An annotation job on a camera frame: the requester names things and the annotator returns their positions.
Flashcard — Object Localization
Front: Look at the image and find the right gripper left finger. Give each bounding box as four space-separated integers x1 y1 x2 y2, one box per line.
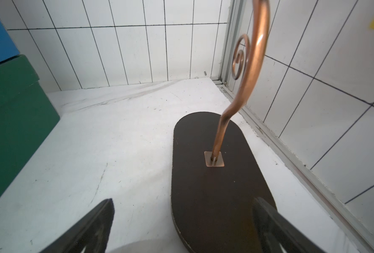
42 199 115 253

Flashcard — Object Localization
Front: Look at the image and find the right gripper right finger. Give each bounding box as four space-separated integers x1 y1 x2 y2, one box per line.
252 198 323 253

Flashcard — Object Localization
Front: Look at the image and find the green shoebox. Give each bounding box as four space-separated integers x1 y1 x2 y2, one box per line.
0 55 60 197

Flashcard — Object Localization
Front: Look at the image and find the metal wire cup stand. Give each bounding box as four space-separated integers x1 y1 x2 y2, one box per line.
171 1 282 253

